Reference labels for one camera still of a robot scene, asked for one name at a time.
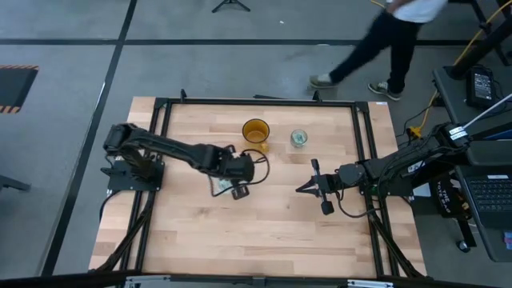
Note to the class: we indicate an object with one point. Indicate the clear plastic cup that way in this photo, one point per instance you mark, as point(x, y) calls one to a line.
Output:
point(219, 189)

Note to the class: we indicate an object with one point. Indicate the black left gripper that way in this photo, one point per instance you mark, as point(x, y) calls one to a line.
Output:
point(242, 168)

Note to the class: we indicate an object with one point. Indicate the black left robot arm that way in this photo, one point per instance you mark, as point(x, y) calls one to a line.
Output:
point(176, 150)

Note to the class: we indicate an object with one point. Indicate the white rod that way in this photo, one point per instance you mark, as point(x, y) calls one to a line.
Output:
point(488, 110)

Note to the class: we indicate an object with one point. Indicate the grey desk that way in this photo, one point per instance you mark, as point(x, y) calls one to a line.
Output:
point(452, 96)

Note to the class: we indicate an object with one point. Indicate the black laptop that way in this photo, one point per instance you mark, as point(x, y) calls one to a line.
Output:
point(492, 196)

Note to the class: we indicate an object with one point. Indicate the black tote bag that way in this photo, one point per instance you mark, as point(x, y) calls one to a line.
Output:
point(446, 198)

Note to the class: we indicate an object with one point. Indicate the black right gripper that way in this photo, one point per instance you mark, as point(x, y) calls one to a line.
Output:
point(330, 182)

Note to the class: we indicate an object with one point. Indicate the yellow ceramic mug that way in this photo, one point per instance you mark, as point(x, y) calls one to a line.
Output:
point(256, 134)

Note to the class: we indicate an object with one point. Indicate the black tripod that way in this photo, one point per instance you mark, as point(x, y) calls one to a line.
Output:
point(230, 2)

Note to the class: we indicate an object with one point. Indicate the black chair base leg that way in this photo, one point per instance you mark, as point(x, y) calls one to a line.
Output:
point(12, 184)

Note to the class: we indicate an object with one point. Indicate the black caster wheel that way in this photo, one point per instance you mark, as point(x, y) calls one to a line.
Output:
point(464, 246)

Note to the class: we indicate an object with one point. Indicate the person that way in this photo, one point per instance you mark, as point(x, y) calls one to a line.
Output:
point(384, 36)

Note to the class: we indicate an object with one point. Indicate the black metal bar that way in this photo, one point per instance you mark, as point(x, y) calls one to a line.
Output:
point(60, 280)

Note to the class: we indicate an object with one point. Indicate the black hazard-striped floor mat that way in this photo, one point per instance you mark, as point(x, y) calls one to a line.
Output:
point(14, 86)

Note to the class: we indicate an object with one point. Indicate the black power adapter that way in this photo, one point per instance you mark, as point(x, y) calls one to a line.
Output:
point(482, 86)

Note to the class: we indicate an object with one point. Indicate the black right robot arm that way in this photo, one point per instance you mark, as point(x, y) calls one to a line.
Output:
point(400, 164)

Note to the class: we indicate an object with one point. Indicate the small clear glass jar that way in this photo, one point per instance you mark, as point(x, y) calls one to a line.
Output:
point(292, 138)

